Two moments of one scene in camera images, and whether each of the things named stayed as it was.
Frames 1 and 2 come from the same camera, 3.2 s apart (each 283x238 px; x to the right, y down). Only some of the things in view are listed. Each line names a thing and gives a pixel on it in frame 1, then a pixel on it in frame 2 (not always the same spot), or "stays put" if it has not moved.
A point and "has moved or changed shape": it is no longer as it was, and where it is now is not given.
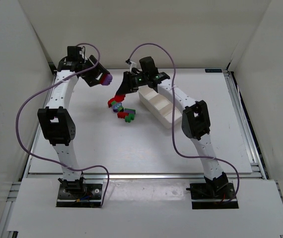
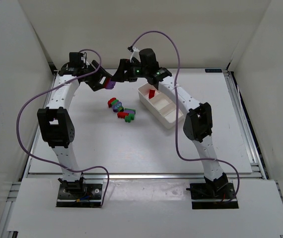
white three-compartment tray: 160,109 stays put
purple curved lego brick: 108,79 has moved or changed shape
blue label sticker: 213,70 stays put
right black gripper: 128,82 → 124,69
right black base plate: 203,197 stays put
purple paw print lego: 115,107 stays put
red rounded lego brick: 102,79 has moved or changed shape
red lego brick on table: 122,115 stays put
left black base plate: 79,195 stays put
